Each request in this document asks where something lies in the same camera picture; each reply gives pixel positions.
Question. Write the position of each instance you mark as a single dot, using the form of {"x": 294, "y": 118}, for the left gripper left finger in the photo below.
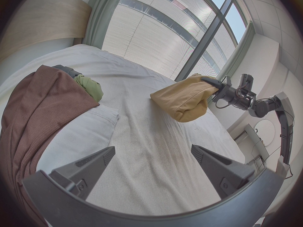
{"x": 92, "y": 171}

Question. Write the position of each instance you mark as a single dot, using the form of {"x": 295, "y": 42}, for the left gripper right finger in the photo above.
{"x": 215, "y": 174}

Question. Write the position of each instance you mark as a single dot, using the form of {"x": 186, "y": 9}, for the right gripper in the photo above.
{"x": 224, "y": 92}

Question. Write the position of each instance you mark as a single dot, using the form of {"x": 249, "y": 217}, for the tan shorts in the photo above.
{"x": 187, "y": 98}

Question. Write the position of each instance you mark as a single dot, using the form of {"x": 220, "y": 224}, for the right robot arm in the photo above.
{"x": 269, "y": 107}

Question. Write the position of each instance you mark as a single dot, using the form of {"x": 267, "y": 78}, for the bed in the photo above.
{"x": 142, "y": 103}

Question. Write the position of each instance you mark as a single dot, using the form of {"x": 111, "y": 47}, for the grey-green curtain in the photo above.
{"x": 239, "y": 51}
{"x": 99, "y": 15}

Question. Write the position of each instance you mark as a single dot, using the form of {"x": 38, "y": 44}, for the pale blue garment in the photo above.
{"x": 80, "y": 131}

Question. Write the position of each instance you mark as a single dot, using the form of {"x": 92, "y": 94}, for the grey console table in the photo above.
{"x": 256, "y": 141}

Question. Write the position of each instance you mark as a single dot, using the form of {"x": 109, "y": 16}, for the window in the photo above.
{"x": 170, "y": 32}

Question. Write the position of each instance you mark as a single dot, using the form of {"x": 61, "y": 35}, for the brown garment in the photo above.
{"x": 35, "y": 126}

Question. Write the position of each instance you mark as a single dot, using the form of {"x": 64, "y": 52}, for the green garment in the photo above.
{"x": 91, "y": 87}

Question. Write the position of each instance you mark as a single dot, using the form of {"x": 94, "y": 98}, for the black garment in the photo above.
{"x": 67, "y": 70}

